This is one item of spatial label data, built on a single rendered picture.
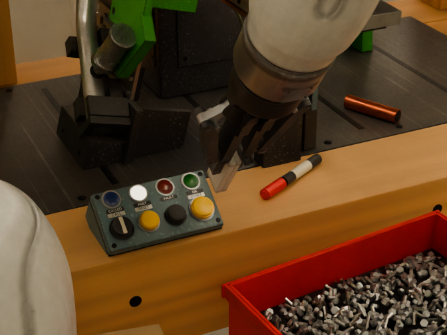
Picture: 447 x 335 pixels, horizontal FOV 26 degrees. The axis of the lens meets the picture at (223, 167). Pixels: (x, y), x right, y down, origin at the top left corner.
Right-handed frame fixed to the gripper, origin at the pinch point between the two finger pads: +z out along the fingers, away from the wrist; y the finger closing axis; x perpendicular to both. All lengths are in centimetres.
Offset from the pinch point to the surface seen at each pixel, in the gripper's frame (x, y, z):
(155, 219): -0.3, -6.4, 10.0
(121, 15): 32.0, 0.4, 13.7
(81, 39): 33.2, -4.2, 19.9
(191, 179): 4.1, 0.0, 10.7
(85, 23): 35.3, -3.0, 19.2
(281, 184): 2.1, 13.2, 14.3
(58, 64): 50, 0, 52
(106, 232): 0.0, -12.4, 11.2
